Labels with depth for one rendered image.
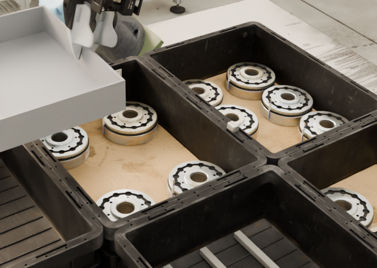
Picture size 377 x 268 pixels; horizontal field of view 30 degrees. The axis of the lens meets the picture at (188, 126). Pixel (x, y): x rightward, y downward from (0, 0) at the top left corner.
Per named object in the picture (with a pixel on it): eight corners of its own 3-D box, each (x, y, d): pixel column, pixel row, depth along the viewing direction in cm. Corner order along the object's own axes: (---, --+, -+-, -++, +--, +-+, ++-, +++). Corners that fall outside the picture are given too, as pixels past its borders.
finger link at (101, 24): (100, 72, 106) (112, 14, 102) (79, 55, 109) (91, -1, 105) (116, 70, 108) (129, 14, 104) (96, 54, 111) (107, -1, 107)
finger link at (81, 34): (77, 72, 103) (93, 13, 99) (57, 55, 107) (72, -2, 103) (94, 72, 105) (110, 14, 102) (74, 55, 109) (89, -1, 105)
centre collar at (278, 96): (270, 97, 140) (270, 95, 140) (285, 89, 143) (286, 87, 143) (289, 108, 137) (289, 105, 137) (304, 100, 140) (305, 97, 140)
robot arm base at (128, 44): (81, 58, 168) (54, 36, 161) (120, 9, 169) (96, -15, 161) (114, 84, 158) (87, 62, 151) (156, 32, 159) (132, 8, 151)
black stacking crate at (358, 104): (138, 104, 145) (139, 56, 138) (249, 67, 159) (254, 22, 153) (263, 216, 119) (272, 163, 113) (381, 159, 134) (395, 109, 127)
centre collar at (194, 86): (180, 91, 140) (180, 88, 140) (198, 83, 143) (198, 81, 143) (196, 102, 137) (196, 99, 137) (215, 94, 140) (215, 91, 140)
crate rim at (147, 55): (138, 64, 139) (138, 53, 138) (253, 29, 154) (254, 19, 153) (270, 172, 113) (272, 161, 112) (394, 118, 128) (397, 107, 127)
